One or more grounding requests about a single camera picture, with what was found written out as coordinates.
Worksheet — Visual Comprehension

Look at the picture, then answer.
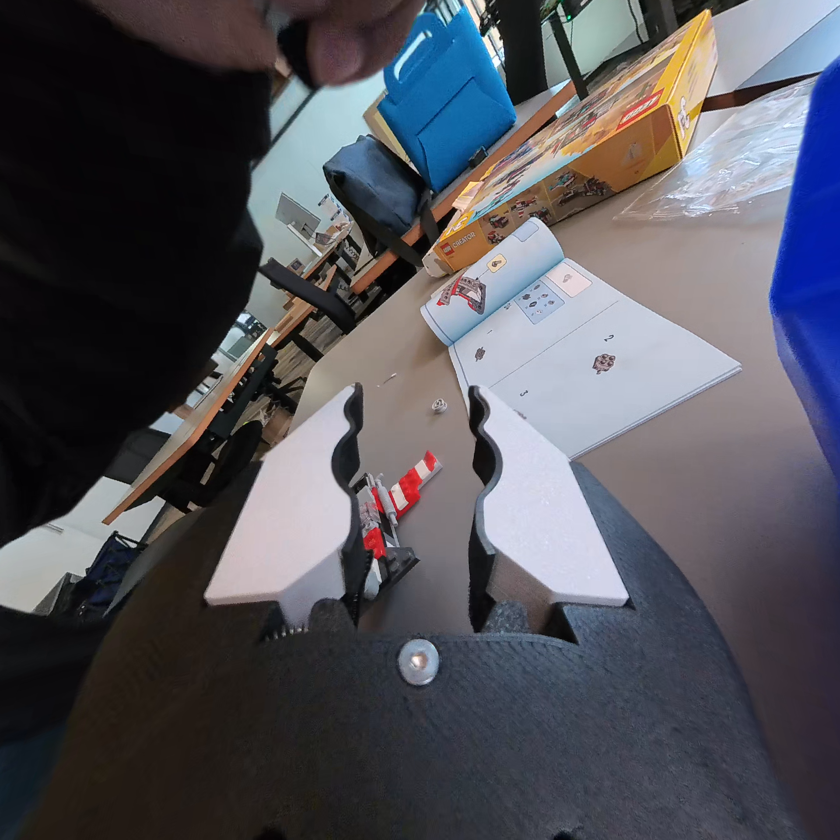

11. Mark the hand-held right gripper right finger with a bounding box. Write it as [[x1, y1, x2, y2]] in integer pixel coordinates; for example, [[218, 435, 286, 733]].
[[467, 385, 631, 636]]

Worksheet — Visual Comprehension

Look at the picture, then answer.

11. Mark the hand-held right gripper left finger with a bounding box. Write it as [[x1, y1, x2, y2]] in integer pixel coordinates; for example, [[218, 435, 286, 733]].
[[203, 382, 368, 630]]

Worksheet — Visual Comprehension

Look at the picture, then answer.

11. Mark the red white brick model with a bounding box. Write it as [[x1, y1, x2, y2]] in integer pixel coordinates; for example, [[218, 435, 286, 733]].
[[351, 449, 444, 601]]

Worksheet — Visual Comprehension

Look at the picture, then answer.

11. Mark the person's left forearm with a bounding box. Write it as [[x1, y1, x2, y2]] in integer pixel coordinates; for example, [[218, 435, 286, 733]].
[[0, 0, 273, 546]]

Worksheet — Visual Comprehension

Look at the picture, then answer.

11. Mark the grey desk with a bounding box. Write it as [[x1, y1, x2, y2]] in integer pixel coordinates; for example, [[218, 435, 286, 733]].
[[289, 85, 840, 840]]

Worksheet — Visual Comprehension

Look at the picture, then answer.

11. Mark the person's left hand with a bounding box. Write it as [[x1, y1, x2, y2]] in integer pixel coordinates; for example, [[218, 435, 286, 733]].
[[92, 0, 427, 89]]

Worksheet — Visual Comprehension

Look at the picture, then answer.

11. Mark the long wood edged table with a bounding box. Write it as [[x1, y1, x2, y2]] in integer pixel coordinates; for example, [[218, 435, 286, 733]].
[[101, 325, 280, 526]]

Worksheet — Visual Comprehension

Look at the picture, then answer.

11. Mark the light blue instruction booklet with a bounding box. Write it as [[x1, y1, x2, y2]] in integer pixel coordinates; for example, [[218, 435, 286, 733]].
[[420, 218, 744, 460]]

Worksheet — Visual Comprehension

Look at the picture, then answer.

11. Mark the dark blue bag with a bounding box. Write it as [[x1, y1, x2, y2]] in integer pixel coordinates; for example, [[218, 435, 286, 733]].
[[66, 530, 148, 621]]

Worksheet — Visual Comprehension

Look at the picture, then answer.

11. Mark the black office chair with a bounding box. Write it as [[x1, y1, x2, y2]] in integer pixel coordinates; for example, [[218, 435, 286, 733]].
[[258, 258, 358, 362]]

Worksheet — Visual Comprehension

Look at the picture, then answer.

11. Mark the person's black jacket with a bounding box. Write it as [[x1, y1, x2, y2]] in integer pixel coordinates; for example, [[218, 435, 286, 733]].
[[0, 604, 109, 746]]

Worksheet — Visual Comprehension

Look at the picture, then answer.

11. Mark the silver monitor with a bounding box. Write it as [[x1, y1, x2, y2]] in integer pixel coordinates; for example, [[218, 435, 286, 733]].
[[276, 192, 322, 238]]

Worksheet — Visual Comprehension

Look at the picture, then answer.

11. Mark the dark blue backpack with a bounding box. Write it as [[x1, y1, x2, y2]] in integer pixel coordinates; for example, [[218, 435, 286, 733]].
[[322, 134, 441, 266]]

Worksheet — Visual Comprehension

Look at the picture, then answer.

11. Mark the blue plastic bin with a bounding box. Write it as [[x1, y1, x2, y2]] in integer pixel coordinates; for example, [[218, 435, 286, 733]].
[[769, 71, 840, 463]]

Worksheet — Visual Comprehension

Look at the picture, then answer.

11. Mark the yellow toy brick box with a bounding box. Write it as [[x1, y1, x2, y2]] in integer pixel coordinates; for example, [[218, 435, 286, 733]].
[[423, 8, 719, 277]]

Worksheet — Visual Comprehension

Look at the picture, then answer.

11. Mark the person's jeans leg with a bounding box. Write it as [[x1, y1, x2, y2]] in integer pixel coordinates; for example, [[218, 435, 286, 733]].
[[0, 722, 67, 840]]

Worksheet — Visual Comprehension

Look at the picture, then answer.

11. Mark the clear plastic bag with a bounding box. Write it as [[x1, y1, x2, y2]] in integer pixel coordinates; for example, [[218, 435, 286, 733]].
[[613, 77, 818, 221]]

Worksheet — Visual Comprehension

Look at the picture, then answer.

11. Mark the blue felt bag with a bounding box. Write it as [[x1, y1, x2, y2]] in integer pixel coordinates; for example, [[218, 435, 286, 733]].
[[377, 5, 518, 194]]

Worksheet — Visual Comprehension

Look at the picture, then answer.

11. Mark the white table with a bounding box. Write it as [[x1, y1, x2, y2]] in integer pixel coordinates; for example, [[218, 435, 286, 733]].
[[712, 0, 840, 93]]

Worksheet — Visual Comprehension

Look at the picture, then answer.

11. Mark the black table frame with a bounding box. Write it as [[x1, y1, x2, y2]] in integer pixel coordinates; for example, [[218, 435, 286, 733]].
[[499, 0, 592, 106]]

